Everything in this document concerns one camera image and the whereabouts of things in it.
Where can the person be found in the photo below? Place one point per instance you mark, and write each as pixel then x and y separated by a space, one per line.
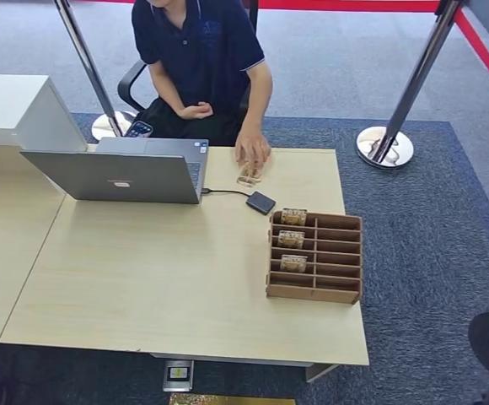
pixel 202 56

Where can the brown wooden card holder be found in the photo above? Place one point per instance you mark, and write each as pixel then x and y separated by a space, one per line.
pixel 337 268

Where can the silver floor socket box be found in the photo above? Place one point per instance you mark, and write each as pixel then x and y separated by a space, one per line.
pixel 178 374

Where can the person's right hand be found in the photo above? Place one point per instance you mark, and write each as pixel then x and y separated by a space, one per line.
pixel 195 111

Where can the grey laptop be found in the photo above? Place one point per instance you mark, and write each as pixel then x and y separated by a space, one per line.
pixel 118 176

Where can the chrome stanchion post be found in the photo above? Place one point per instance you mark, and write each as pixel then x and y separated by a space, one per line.
pixel 417 78
pixel 86 61

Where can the white cabinet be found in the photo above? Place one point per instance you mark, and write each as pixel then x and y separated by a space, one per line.
pixel 12 106

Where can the grey table frame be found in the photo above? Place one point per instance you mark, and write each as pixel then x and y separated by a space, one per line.
pixel 320 371

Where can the person's left forearm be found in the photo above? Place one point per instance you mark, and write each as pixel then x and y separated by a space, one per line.
pixel 260 98

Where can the smartphone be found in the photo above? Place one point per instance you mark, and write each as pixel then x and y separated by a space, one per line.
pixel 139 129

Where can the dark blue carpet rug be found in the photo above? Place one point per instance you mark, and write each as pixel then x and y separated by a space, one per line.
pixel 417 212

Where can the black office chair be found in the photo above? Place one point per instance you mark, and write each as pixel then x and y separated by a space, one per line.
pixel 126 84

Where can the black external drive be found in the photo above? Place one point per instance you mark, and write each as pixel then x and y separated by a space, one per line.
pixel 261 203

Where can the person's left hand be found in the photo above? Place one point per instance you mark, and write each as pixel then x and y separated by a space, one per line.
pixel 252 146

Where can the gold patterned board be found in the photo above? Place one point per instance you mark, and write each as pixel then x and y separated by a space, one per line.
pixel 232 400

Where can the red barrier belt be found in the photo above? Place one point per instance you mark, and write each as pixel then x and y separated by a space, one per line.
pixel 484 56
pixel 345 5

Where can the black round base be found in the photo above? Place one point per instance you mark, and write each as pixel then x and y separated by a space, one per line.
pixel 480 338

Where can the person's right forearm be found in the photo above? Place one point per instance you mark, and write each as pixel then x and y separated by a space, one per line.
pixel 164 86

